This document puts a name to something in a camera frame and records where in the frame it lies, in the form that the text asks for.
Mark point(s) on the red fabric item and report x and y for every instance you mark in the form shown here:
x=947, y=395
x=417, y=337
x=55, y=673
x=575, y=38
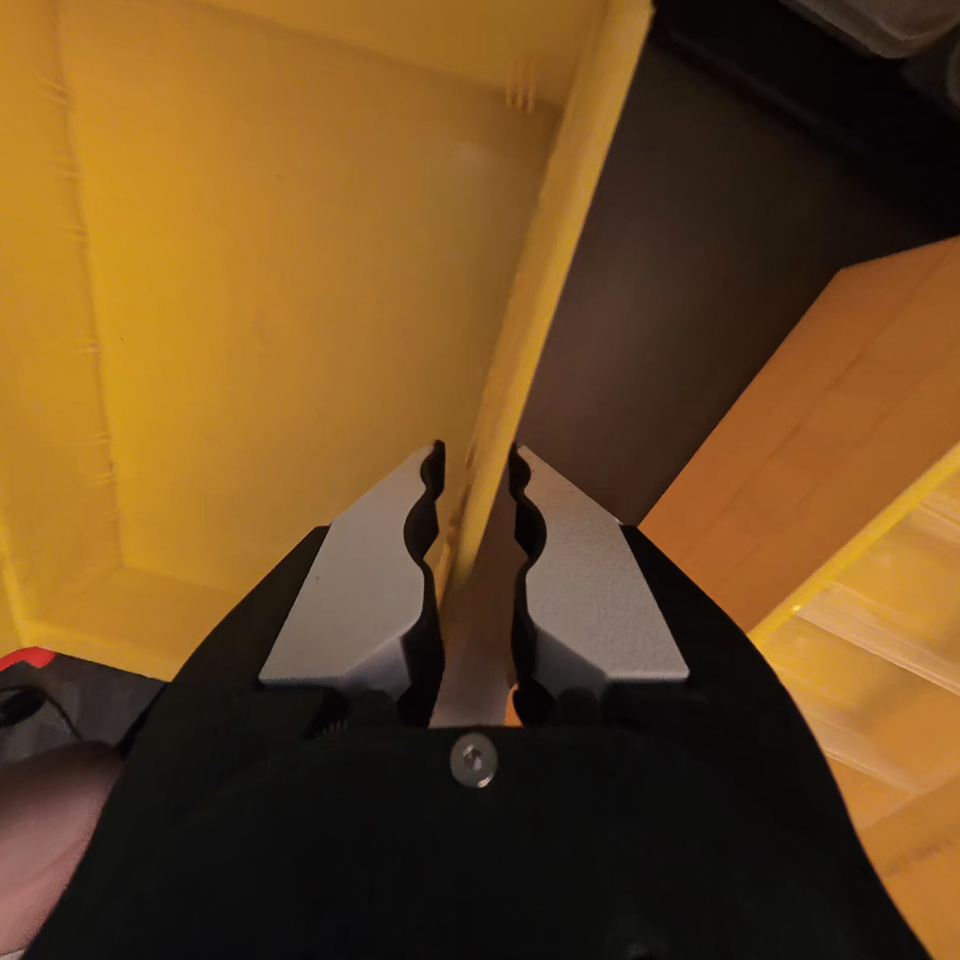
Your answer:
x=26, y=660

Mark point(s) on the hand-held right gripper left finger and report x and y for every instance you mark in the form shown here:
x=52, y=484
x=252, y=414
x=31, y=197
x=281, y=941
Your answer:
x=352, y=600

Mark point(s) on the person's right forearm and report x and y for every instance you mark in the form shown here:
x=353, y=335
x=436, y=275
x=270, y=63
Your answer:
x=45, y=825

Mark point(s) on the yellow storage bin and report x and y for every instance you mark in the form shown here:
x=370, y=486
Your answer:
x=787, y=450
x=262, y=300

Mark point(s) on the black drawer cabinet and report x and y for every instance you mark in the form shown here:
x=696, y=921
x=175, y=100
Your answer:
x=825, y=112

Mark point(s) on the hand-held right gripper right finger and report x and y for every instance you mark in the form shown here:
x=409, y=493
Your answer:
x=600, y=600

